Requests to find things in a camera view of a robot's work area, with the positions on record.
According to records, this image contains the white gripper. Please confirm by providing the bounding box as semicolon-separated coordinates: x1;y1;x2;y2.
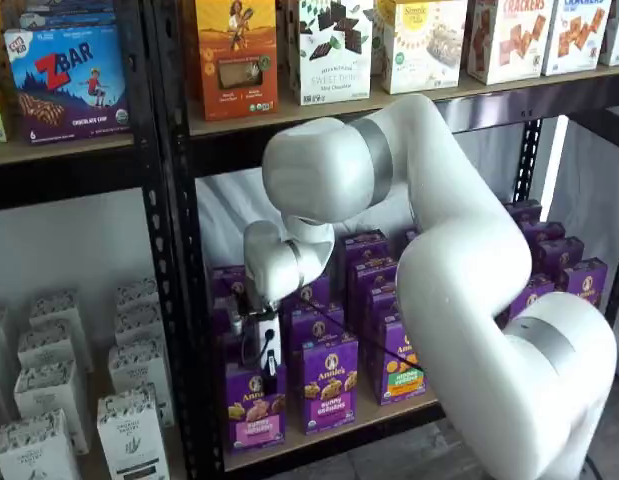
257;315;281;397

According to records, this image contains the purple box pink patch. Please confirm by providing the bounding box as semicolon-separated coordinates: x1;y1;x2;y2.
224;357;287;452

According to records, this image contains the purple box violet patch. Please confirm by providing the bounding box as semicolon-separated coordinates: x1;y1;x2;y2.
301;329;360;436

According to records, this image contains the purple box green patch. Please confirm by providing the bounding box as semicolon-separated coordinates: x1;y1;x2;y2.
375;308;429;406

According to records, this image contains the black metal shelf rack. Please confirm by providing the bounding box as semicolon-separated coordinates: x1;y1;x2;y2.
0;0;164;480
143;0;619;480

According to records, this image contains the purple box maroon patch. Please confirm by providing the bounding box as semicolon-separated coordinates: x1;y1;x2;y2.
498;274;556;329

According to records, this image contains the orange Revival snack box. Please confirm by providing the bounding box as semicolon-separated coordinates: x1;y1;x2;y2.
194;0;280;122

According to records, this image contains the white Sweet Thins box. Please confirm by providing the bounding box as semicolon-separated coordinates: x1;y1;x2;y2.
297;0;375;107
287;0;303;95

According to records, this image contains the blue Z Bar box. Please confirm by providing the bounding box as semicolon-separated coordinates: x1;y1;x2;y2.
17;0;118;32
3;24;131;145

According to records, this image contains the orange pretzel crackers box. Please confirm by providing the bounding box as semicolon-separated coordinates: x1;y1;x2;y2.
465;0;551;85

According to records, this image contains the white cracker box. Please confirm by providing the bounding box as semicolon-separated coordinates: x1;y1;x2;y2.
597;0;619;67

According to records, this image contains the white sheet with teal mark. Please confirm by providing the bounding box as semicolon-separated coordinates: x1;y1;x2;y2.
196;115;615;281

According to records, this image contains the thin black cable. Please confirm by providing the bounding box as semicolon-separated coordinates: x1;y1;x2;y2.
240;293;426;375

